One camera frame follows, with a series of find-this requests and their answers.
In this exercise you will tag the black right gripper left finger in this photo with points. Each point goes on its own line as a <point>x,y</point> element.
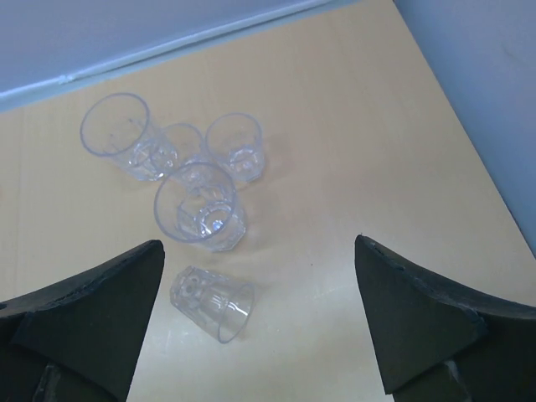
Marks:
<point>79,339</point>

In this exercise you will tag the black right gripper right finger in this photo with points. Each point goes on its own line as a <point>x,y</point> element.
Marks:
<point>437,340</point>

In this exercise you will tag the clear glass lying sideways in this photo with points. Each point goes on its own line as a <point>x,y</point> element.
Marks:
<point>218,304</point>

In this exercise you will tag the clear faceted tumbler front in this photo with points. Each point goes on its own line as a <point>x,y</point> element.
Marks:
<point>198,204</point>

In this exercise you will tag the large clear faceted tumbler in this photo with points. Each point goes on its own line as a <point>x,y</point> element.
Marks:
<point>120,129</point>

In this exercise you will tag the small clear glass behind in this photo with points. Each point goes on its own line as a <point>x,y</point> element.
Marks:
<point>182,144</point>

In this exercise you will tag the small clear glass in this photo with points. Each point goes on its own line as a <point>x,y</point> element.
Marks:
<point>235,142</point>
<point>182,144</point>

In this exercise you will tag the small clear glass right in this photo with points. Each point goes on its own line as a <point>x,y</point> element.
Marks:
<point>235,142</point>

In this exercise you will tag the aluminium table frame rail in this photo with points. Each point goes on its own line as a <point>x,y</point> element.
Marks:
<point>49,46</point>

